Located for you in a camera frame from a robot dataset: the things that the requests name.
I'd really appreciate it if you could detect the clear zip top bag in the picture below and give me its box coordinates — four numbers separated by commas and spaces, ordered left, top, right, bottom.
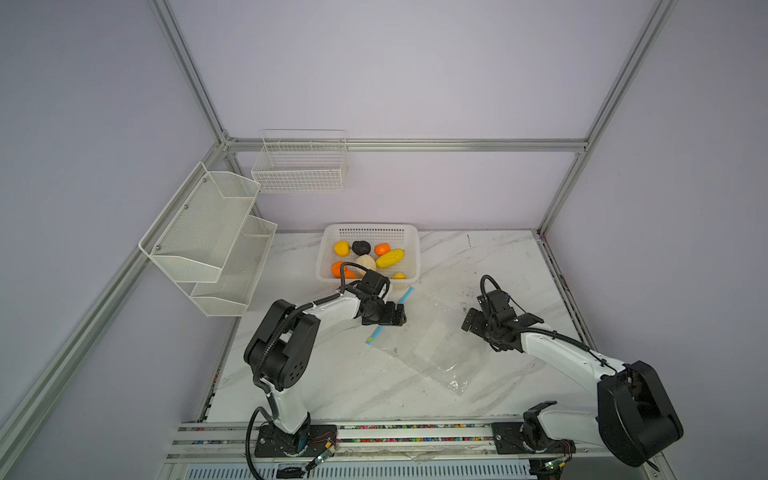
365, 287, 515, 396

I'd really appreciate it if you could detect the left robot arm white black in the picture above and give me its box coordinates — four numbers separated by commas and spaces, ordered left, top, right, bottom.
244, 262, 407, 435

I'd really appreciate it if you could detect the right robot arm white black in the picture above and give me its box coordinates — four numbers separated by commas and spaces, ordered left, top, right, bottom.
462, 289, 684, 467

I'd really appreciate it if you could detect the black round food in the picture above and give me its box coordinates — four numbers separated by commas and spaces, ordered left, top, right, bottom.
351, 240, 372, 256

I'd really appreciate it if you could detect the cream white garlic bulb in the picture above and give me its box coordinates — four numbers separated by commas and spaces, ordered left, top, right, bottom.
353, 255, 377, 274

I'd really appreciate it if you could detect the small orange tangerine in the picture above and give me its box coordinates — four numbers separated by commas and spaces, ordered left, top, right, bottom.
374, 243, 391, 257

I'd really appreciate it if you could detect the white plastic perforated basket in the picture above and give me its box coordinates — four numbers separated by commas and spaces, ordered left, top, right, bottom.
315, 223, 421, 284

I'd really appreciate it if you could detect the yellow lemon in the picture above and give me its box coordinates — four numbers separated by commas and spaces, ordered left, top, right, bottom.
334, 241, 351, 257

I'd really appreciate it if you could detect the lower white mesh shelf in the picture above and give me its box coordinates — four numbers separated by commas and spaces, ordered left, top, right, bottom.
191, 215, 277, 317

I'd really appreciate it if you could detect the white mesh shelf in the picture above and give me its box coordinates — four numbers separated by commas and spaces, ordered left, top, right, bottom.
191, 215, 277, 317
138, 163, 260, 283

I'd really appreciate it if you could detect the upper white mesh shelf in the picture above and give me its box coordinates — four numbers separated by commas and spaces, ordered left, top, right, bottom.
138, 163, 260, 283

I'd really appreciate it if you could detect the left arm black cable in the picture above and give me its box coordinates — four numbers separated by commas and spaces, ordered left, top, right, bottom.
244, 261, 376, 480

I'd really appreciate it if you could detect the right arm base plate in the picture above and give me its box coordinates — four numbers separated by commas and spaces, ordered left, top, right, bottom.
491, 421, 576, 454

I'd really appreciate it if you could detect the white wire wall basket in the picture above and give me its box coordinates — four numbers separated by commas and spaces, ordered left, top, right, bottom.
251, 129, 348, 194

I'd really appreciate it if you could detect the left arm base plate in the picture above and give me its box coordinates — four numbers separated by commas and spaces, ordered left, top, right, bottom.
251, 424, 338, 458

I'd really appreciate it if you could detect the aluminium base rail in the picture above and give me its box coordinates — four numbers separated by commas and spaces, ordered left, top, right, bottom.
161, 416, 627, 479

